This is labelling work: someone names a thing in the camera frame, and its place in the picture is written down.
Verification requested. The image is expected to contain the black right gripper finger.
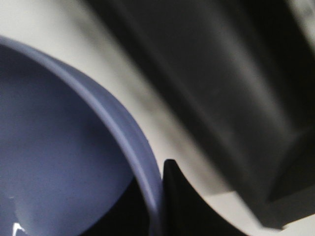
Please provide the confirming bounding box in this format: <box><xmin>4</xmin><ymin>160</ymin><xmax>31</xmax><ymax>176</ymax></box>
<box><xmin>163</xmin><ymin>159</ymin><xmax>245</xmax><ymax>236</ymax></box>

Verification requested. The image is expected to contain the light blue bowl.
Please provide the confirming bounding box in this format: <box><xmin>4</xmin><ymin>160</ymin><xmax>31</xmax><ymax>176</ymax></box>
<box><xmin>0</xmin><ymin>37</ymin><xmax>167</xmax><ymax>236</ymax></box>

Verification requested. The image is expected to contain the black glass gas stove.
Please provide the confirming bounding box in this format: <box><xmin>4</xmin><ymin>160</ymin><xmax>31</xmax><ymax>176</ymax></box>
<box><xmin>87</xmin><ymin>0</ymin><xmax>315</xmax><ymax>229</ymax></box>

